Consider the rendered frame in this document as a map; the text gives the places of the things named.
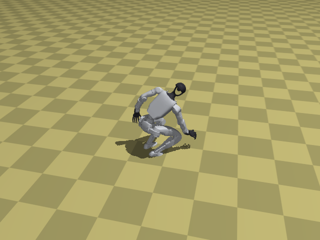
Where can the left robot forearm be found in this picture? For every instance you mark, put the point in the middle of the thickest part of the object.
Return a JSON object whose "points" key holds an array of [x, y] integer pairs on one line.
{"points": [[138, 105]]}

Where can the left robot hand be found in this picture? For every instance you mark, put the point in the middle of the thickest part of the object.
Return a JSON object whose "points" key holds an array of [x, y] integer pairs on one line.
{"points": [[135, 116]]}

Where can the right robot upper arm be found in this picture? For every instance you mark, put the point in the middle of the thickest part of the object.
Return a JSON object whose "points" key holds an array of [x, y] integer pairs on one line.
{"points": [[177, 111]]}

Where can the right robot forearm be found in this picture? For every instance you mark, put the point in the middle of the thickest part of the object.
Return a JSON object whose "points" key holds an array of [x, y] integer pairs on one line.
{"points": [[184, 128]]}

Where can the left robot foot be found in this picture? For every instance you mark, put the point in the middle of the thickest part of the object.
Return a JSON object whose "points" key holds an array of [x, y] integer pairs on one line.
{"points": [[152, 144]]}

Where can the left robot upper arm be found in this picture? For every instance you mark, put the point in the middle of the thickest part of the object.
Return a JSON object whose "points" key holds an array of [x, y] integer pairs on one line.
{"points": [[150, 93]]}

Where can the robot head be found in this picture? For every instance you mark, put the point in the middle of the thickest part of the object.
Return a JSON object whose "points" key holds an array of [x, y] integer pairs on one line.
{"points": [[180, 87]]}

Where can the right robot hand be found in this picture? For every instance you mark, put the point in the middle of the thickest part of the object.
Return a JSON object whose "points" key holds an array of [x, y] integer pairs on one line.
{"points": [[191, 133]]}

